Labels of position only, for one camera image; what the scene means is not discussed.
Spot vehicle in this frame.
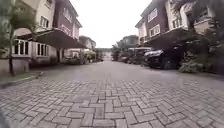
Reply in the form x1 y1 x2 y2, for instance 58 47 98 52
125 46 152 65

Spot distant grey building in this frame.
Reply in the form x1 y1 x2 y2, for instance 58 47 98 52
116 34 141 51

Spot low shrubs by house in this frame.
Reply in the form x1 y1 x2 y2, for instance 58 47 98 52
61 49 104 66

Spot grey brick paved road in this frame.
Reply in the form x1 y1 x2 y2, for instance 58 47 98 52
0 60 224 128

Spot black car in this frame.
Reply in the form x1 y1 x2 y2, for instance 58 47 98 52
143 46 186 70

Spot dark carport canopy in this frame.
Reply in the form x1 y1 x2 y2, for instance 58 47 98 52
15 28 86 50
145 27 190 48

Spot dark red brick house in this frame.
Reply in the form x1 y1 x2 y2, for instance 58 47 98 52
52 0 83 63

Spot red and white house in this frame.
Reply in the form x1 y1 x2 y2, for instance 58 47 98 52
134 0 224 48

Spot beige house with bay windows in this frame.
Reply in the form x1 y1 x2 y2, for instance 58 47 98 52
0 0 58 75

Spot dark green bushes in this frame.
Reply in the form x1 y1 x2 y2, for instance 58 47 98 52
176 0 224 76

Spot grass strip with kerb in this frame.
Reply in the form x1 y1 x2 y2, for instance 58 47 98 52
0 70 44 90

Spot tree with thin trunk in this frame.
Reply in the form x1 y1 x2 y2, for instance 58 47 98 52
0 0 38 77

